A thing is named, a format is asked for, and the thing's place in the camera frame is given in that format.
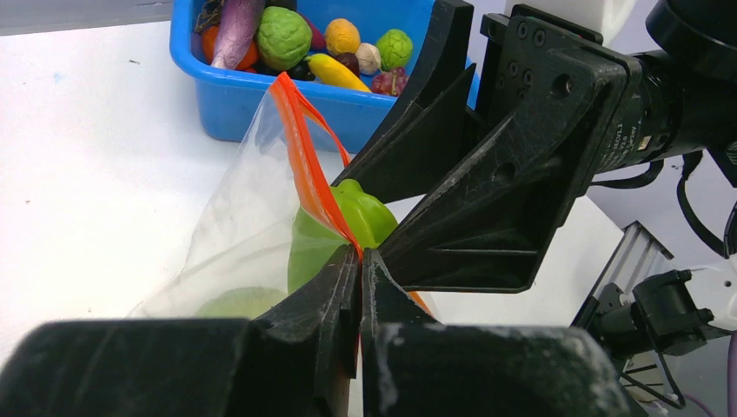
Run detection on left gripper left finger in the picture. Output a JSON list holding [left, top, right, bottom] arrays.
[[1, 245, 361, 416]]

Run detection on dark dried date toy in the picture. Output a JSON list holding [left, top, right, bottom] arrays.
[[335, 52, 361, 77]]

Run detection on black loop cable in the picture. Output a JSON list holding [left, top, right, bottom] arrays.
[[589, 150, 737, 260]]

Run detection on brown longan cluster toy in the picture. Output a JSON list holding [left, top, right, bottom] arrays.
[[194, 0, 225, 34]]

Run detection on white toy garlic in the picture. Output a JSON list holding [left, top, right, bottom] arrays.
[[355, 43, 382, 76]]

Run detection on green toy mango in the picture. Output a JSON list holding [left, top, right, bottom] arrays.
[[287, 179, 398, 294]]

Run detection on yellow toy banana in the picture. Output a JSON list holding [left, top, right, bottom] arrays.
[[305, 53, 371, 93]]

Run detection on red toy grapes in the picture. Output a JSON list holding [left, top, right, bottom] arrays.
[[370, 67, 409, 97]]

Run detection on orange toy walnut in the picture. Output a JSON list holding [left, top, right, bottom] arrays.
[[324, 18, 362, 56]]

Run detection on clear zip bag orange zipper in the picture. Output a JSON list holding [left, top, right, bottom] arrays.
[[132, 74, 351, 318]]

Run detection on green toy chayote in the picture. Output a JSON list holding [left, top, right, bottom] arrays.
[[375, 29, 414, 71]]

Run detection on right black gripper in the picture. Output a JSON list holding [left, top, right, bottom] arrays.
[[333, 1, 736, 293]]

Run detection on green toy cabbage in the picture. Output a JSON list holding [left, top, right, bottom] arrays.
[[195, 287, 287, 319]]

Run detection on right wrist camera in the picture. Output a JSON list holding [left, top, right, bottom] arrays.
[[504, 0, 636, 46]]

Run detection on blue plastic bin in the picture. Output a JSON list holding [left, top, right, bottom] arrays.
[[169, 0, 481, 156]]

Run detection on light purple toy eggplant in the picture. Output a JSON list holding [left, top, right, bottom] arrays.
[[219, 0, 265, 37]]

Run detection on orange toy tangerine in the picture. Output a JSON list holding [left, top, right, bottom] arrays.
[[201, 26, 259, 71]]

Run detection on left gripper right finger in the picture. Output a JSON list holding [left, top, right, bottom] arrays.
[[360, 249, 628, 416]]

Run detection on aluminium frame rail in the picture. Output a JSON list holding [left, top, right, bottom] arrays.
[[589, 222, 674, 309]]

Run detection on magenta toy sweet potato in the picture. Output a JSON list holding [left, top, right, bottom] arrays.
[[302, 15, 326, 51]]

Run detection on black toy grapes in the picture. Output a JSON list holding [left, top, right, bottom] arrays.
[[252, 61, 315, 82]]

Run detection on green custard apple toy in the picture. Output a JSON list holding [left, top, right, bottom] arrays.
[[256, 6, 312, 71]]

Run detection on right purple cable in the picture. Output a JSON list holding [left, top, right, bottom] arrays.
[[726, 330, 737, 417]]

